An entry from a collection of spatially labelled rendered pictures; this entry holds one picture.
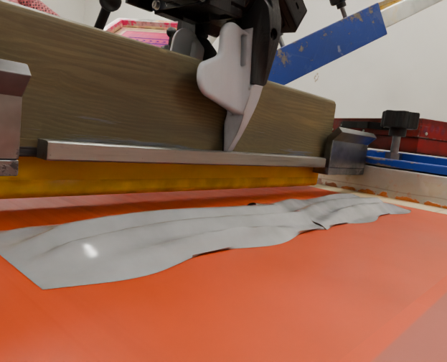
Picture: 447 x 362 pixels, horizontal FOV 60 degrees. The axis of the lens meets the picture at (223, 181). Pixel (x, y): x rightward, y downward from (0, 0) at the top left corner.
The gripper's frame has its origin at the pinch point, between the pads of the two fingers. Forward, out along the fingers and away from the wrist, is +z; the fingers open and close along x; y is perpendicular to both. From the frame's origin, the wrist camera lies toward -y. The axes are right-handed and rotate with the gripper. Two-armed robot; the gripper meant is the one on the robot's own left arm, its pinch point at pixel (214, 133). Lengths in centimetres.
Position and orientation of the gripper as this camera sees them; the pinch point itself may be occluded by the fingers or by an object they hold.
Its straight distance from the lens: 32.6
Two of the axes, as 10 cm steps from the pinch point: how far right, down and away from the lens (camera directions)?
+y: -6.7, 0.2, -7.4
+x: 7.3, 1.7, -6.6
